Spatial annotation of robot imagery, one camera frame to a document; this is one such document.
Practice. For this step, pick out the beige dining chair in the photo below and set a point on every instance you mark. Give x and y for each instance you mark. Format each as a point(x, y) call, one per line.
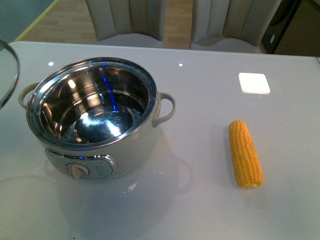
point(128, 23)
point(234, 26)

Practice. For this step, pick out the beige left dining chair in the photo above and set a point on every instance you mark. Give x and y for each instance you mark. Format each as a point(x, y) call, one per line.
point(128, 23)

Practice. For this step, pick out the yellow corn cob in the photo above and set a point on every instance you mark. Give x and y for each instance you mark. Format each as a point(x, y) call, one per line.
point(246, 165)

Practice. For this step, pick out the beige right dining chair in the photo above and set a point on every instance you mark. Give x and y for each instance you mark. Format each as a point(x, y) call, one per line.
point(234, 26)

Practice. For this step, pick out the white electric cooking pot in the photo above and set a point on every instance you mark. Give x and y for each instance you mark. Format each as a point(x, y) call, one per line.
point(97, 117)

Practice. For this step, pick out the glass pot lid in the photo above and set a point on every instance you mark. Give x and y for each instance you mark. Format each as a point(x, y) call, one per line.
point(9, 72)

